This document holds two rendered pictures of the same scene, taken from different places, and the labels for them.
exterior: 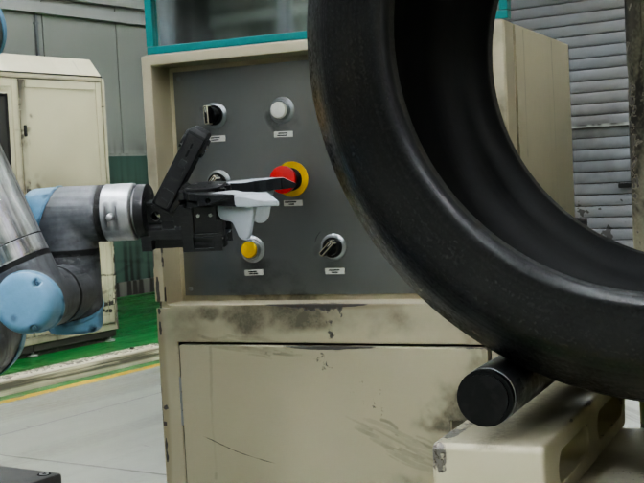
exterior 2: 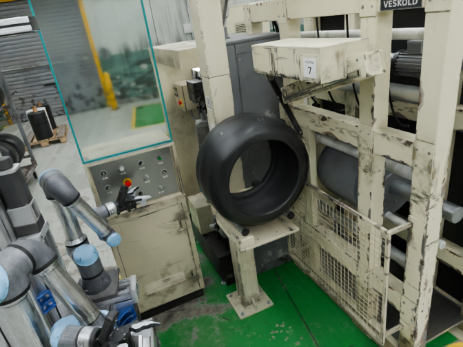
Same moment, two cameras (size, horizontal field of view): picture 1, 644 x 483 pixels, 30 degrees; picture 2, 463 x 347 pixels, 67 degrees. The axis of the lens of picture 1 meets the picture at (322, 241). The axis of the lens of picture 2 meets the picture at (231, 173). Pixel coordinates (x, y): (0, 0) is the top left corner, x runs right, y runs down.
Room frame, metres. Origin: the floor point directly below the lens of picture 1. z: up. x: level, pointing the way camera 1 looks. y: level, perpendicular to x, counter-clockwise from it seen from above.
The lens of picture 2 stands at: (-0.19, 0.98, 1.94)
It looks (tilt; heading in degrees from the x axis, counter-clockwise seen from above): 24 degrees down; 316
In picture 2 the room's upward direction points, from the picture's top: 8 degrees counter-clockwise
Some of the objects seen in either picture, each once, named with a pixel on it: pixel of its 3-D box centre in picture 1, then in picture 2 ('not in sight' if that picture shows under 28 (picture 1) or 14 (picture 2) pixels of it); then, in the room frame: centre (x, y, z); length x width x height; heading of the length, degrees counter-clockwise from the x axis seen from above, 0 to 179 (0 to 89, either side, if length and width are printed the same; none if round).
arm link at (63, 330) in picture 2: not in sight; (70, 337); (0.87, 0.81, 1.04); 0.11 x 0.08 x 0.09; 31
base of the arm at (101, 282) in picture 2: not in sight; (94, 277); (1.48, 0.50, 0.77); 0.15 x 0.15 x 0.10
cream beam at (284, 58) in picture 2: not in sight; (302, 58); (0.78, -0.54, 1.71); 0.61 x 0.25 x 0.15; 156
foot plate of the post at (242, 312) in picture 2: not in sight; (249, 298); (1.26, -0.40, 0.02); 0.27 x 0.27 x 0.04; 66
